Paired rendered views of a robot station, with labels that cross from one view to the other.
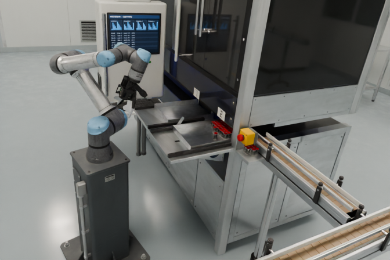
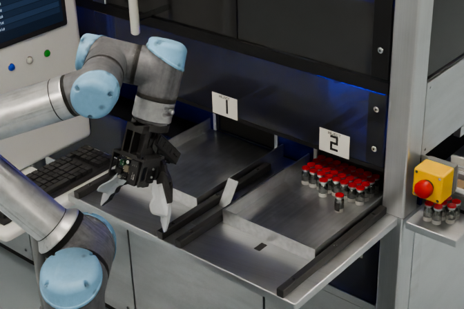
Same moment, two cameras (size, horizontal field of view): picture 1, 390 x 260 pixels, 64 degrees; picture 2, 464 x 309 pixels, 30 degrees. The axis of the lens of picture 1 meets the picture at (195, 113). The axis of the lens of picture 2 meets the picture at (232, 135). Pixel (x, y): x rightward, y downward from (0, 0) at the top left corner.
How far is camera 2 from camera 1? 0.73 m
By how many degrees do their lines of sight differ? 19
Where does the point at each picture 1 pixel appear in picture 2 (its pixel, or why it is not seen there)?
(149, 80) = not seen: hidden behind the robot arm
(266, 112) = (447, 108)
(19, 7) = not seen: outside the picture
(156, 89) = (74, 121)
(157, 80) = not seen: hidden behind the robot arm
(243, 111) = (413, 123)
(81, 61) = (10, 119)
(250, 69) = (420, 20)
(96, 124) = (74, 277)
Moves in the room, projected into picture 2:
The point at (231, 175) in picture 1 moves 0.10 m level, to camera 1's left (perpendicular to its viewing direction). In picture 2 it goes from (399, 284) to (362, 294)
